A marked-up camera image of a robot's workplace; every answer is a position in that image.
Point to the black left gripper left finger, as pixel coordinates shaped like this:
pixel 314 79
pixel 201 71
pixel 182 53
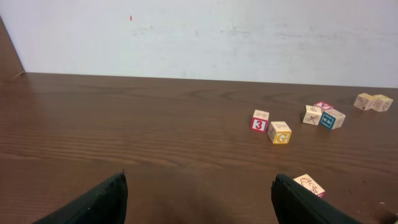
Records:
pixel 105 203

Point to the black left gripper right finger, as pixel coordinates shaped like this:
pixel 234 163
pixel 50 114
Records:
pixel 293 203

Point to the red dinosaur picture block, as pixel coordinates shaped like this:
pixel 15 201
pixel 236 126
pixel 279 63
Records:
pixel 309 183

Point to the yellow letter G block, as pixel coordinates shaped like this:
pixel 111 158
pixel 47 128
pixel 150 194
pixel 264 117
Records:
pixel 279 132

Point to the red number 3 block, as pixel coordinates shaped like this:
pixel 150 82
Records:
pixel 260 121

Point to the plain insect picture block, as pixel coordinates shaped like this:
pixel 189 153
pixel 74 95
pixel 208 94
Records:
pixel 311 115

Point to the blue letter H block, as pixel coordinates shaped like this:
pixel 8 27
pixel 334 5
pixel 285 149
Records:
pixel 332 119

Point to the red letter A block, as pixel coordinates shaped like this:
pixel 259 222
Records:
pixel 323 106

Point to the yellow block left of pair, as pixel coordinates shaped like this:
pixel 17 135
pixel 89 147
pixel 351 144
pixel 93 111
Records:
pixel 364 101

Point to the yellow block of pair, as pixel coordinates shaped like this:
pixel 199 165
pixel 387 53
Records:
pixel 381 103
pixel 364 101

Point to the yellow block right of pair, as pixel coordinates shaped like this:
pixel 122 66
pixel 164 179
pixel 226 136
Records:
pixel 381 103

